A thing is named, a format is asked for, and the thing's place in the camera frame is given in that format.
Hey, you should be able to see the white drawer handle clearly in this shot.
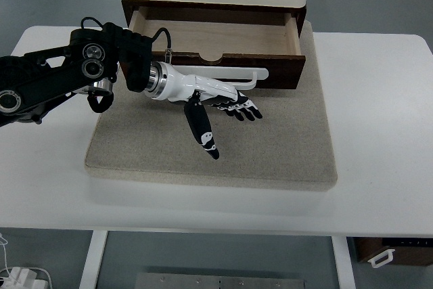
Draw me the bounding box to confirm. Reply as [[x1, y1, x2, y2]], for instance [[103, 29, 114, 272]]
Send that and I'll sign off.
[[173, 65, 269, 90]]

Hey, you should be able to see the white table leg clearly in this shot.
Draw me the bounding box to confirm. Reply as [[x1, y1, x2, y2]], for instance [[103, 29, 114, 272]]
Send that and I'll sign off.
[[78, 230, 108, 289], [332, 236, 356, 289]]

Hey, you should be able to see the grey metal plate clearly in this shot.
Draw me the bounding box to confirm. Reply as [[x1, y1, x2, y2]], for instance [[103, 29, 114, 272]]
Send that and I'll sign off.
[[135, 273, 305, 289]]

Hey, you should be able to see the white table leg left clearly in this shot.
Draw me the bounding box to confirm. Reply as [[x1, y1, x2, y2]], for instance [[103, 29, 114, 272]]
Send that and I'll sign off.
[[78, 230, 108, 289]]

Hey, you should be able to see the white cable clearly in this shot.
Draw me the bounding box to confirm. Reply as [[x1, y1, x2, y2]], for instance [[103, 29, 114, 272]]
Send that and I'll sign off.
[[0, 233, 9, 275]]

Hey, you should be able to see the brown box with white handle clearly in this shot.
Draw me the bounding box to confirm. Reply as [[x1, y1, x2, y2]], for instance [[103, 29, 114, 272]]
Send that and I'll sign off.
[[354, 237, 432, 268]]

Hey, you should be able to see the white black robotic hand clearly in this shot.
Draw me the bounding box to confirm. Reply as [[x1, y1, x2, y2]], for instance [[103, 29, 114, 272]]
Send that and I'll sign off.
[[145, 62, 263, 160]]

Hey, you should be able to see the white table leg right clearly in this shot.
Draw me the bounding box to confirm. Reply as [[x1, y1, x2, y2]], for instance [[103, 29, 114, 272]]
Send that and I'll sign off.
[[332, 236, 356, 289]]

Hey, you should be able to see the white power adapter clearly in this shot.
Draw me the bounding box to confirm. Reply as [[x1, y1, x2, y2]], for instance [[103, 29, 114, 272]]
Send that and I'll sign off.
[[1, 267, 49, 289]]

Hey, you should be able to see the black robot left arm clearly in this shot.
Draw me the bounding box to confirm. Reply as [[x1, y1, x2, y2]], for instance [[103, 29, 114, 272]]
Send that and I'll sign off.
[[1, 22, 168, 126]]

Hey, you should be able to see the brown wooden drawer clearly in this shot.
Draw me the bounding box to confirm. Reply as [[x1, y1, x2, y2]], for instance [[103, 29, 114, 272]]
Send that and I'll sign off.
[[129, 5, 306, 89]]

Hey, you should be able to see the beige stone base slab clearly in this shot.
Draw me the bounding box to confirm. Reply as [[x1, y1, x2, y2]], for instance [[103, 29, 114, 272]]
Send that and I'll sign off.
[[85, 23, 337, 191]]

